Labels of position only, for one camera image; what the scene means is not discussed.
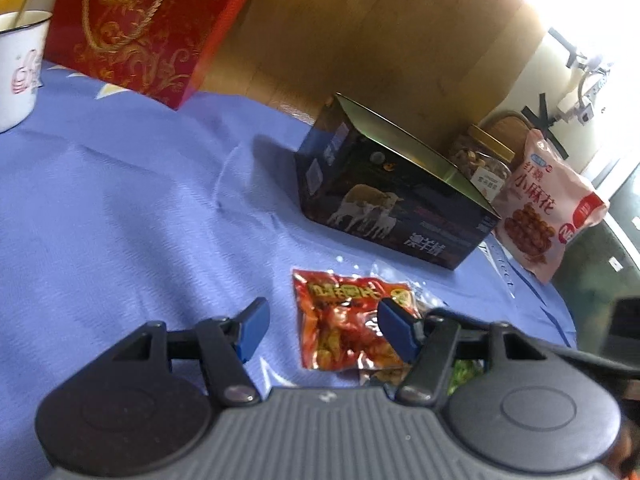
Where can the white enamel mug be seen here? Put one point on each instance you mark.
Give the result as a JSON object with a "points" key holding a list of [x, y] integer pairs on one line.
{"points": [[21, 52]]}

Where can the yellow peanut snack packet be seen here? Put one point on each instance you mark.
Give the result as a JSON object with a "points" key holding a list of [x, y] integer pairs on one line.
{"points": [[391, 377]]}

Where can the dark green vegetable snack packet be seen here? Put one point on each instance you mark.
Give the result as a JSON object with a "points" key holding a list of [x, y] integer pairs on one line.
{"points": [[463, 371]]}

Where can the black sheep print box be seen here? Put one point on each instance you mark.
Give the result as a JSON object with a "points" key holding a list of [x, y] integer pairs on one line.
{"points": [[361, 174]]}

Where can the white wall charger with cable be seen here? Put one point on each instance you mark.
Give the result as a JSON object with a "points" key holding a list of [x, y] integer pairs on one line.
{"points": [[580, 103]]}

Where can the red gift bag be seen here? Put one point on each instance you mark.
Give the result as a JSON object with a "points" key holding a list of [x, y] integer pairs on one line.
{"points": [[159, 48]]}

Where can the round woven wooden board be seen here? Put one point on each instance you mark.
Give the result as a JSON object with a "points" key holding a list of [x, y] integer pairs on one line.
{"points": [[510, 129]]}

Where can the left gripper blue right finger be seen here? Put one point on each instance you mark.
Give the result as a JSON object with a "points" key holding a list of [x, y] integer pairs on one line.
{"points": [[428, 345]]}

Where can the pink twisted snack bag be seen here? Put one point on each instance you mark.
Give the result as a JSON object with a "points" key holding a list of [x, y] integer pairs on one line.
{"points": [[543, 206]]}

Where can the wooden panel board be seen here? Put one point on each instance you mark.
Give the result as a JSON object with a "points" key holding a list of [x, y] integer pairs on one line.
{"points": [[434, 67]]}

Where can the blue printed tablecloth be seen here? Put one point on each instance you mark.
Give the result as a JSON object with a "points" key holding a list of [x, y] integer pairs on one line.
{"points": [[117, 211]]}

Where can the peanut jar with gold lid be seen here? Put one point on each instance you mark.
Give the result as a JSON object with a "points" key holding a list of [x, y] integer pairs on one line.
{"points": [[484, 160]]}

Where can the black tape cross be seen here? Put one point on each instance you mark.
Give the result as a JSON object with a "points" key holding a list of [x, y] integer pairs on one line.
{"points": [[542, 121]]}

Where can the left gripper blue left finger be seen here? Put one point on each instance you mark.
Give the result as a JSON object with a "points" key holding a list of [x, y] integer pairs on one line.
{"points": [[226, 345]]}

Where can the red spicy snack packet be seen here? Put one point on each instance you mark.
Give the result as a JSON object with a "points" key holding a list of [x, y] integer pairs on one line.
{"points": [[339, 320]]}

